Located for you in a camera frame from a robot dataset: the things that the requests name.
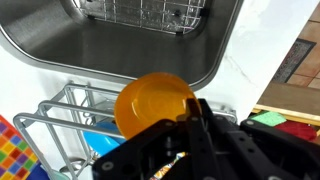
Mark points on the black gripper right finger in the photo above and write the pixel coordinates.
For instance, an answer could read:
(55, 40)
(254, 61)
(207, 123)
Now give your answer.
(266, 153)

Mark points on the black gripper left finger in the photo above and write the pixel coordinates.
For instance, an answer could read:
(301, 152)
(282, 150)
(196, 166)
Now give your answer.
(150, 150)

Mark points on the orange plastic bowl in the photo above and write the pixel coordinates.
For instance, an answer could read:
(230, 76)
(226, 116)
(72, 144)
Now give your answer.
(150, 100)

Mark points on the blue plastic bowl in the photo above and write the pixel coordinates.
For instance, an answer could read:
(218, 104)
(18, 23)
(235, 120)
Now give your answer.
(100, 140)

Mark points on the stainless steel sink basin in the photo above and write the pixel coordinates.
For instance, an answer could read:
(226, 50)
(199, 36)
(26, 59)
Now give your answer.
(116, 53)

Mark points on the green cloth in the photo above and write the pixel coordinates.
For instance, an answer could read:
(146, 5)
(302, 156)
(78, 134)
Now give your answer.
(268, 118)

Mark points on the red cloth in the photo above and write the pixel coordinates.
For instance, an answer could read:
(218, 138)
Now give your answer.
(298, 130)

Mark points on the open wooden drawer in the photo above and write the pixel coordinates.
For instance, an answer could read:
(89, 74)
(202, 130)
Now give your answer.
(286, 100)

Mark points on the dark floor rug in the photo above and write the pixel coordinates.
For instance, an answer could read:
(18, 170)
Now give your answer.
(293, 61)

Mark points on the colourful mosaic cutting board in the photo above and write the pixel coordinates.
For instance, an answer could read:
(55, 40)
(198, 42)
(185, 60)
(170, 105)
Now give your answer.
(15, 153)

